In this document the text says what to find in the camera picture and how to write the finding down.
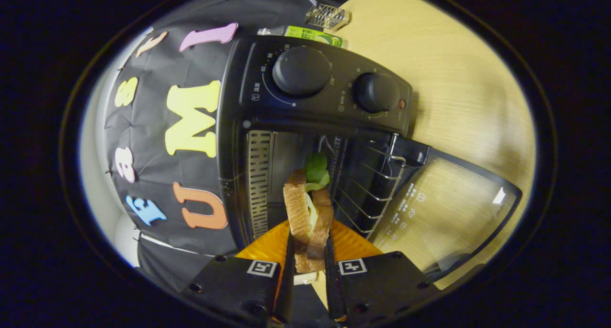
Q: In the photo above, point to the clear glass cup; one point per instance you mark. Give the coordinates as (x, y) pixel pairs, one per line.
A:
(327, 16)

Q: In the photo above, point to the toast sandwich with lettuce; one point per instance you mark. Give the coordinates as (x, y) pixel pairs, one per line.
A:
(298, 208)

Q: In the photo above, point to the black toaster oven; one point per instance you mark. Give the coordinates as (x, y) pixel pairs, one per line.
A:
(334, 106)

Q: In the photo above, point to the clear bottle with green label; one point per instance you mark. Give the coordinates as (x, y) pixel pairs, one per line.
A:
(310, 33)

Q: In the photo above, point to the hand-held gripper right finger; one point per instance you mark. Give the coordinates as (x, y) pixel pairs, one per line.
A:
(334, 285)

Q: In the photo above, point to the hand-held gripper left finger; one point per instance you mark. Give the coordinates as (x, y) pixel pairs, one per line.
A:
(285, 280)

